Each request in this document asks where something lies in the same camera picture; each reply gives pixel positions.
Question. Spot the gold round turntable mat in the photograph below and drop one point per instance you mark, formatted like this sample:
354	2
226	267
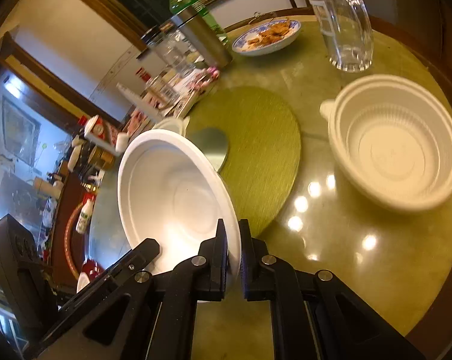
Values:
263	138

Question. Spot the small white bottle green label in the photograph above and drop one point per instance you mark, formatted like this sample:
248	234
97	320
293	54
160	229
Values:
85	215

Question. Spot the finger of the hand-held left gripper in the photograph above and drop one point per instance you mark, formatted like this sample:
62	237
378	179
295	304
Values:
132	262

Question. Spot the clear jar with black lid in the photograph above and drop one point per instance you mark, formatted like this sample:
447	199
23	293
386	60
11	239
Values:
169	52

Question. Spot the large white bowl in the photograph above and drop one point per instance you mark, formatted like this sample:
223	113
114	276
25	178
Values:
173	195

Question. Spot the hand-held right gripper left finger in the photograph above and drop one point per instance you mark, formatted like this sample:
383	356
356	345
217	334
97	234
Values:
220	270

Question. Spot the small glass liquor bottle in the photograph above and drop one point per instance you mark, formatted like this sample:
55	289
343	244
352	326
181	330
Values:
160	88

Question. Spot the clear glass pitcher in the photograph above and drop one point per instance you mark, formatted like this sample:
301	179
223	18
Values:
342	22

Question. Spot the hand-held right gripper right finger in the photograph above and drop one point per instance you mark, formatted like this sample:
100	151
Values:
248	270

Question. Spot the plain red scalloped bowl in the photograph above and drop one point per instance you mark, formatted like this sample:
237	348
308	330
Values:
92	268

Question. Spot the blue white plate with food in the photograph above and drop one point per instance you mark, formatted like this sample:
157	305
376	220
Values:
267	37

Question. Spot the green plastic bottle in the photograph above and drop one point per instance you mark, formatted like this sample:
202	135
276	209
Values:
184	0

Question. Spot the round metal turntable disc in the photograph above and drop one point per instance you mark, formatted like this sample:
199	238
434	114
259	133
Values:
211	150

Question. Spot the red gold hoop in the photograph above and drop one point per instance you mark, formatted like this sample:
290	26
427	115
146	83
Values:
69	236

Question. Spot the pink meat package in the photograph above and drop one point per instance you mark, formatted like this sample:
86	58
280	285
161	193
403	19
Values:
137	118

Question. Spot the stainless steel thermos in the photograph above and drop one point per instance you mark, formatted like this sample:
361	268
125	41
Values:
203	39

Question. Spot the pink wrapped candies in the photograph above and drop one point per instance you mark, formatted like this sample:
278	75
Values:
209	77

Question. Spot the wood framed mirror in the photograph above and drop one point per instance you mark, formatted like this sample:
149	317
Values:
19	138

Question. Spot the white ribbed plastic bowl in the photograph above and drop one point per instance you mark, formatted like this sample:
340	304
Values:
390	150
169	124

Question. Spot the white liquor bottle red label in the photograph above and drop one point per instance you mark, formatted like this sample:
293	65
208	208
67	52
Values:
96	129

